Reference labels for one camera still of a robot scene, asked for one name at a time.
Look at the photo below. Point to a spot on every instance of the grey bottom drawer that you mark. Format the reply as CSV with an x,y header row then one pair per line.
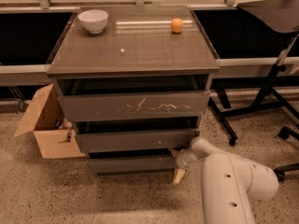
x,y
133,161

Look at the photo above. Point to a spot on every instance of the white ceramic bowl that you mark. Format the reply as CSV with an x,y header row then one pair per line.
x,y
94,21

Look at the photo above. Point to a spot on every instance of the grey drawer cabinet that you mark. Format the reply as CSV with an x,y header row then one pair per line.
x,y
137,42

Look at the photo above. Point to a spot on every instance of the grey top drawer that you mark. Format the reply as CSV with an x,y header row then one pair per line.
x,y
124,98

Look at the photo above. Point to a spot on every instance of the black office chair base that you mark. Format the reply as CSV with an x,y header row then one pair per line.
x,y
285,133

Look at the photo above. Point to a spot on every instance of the open cardboard box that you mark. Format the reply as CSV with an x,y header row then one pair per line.
x,y
45,119

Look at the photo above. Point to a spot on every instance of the metal window railing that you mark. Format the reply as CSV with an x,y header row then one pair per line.
x,y
25,73

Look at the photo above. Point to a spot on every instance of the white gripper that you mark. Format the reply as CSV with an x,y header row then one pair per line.
x,y
181,160

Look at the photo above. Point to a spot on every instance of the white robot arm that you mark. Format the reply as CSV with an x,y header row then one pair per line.
x,y
228,182

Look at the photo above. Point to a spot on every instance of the orange fruit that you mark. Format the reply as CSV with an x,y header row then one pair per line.
x,y
176,25

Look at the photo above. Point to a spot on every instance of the grey middle drawer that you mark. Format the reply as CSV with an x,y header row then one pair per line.
x,y
136,134

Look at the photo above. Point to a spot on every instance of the grey drawer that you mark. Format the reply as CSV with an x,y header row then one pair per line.
x,y
133,161
136,134
124,98

